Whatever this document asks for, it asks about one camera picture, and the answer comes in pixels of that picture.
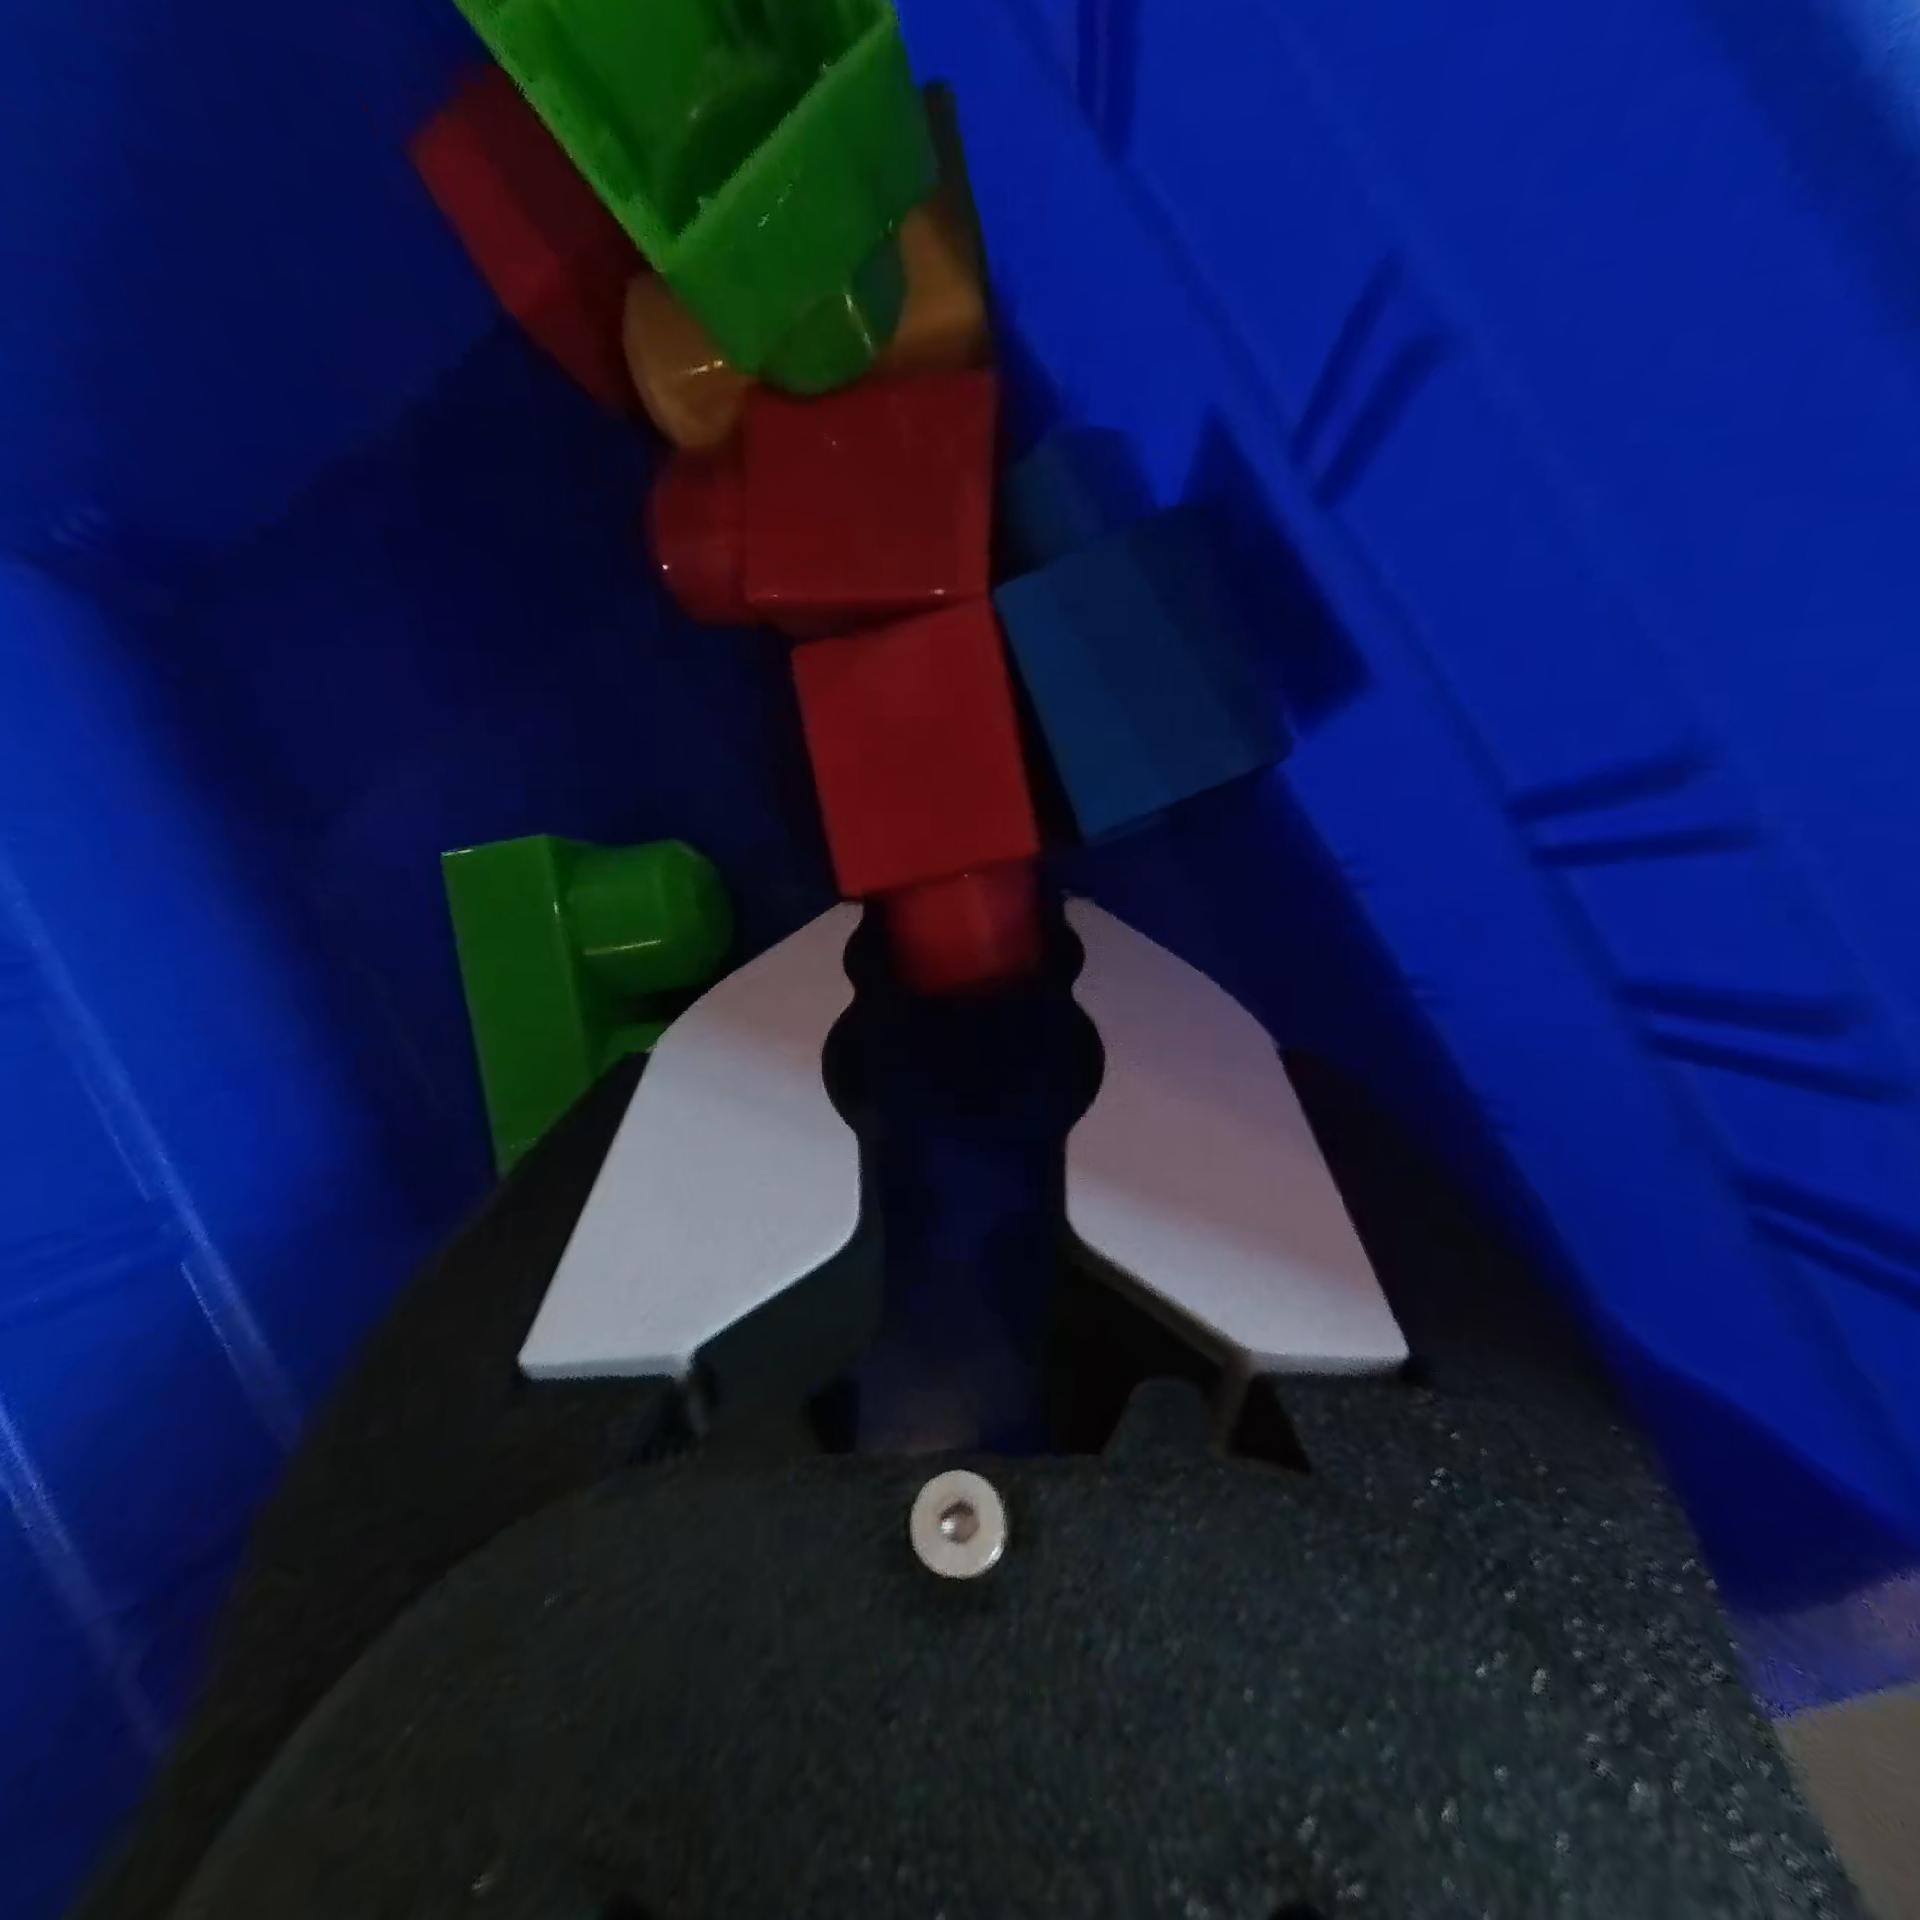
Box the blue mega block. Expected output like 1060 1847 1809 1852
992 421 1307 847

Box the blue plastic bin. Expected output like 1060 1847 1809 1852
0 0 1920 1920

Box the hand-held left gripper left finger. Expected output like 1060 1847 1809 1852
517 900 888 1387

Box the orange mega block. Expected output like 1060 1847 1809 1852
622 187 998 458

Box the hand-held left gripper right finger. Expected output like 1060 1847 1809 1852
1052 896 1413 1382

